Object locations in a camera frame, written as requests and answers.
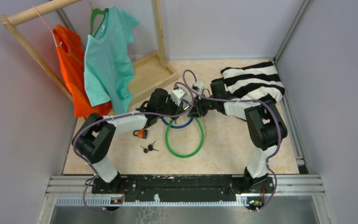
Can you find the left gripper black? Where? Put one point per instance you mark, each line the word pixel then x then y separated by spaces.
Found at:
pixel 177 110

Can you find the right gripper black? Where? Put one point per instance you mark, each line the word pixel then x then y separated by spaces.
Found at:
pixel 197 110

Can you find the blue cable lock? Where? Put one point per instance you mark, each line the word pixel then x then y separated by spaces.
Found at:
pixel 175 126

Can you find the orange padlock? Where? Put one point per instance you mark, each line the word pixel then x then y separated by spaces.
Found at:
pixel 142 133

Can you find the black keys bunch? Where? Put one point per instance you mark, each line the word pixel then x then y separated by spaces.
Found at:
pixel 149 148

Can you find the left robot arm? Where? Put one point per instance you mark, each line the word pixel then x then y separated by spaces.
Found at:
pixel 92 142

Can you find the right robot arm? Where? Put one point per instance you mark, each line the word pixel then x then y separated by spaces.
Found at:
pixel 265 125

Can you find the wooden clothes rack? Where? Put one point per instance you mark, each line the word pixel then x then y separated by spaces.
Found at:
pixel 151 71

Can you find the black white striped cloth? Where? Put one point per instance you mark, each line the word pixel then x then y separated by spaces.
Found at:
pixel 258 81

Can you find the teal t-shirt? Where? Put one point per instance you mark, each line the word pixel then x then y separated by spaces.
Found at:
pixel 108 69

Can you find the orange garment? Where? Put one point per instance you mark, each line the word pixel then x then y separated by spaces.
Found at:
pixel 71 59

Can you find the pink hanger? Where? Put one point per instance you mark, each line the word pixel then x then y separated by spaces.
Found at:
pixel 48 26

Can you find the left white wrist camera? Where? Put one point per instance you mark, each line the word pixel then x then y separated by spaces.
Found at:
pixel 177 95

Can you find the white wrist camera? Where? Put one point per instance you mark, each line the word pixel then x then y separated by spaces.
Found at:
pixel 177 95
pixel 198 88

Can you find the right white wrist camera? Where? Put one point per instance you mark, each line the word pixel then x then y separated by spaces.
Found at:
pixel 198 88

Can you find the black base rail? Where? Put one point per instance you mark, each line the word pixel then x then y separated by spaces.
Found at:
pixel 181 188

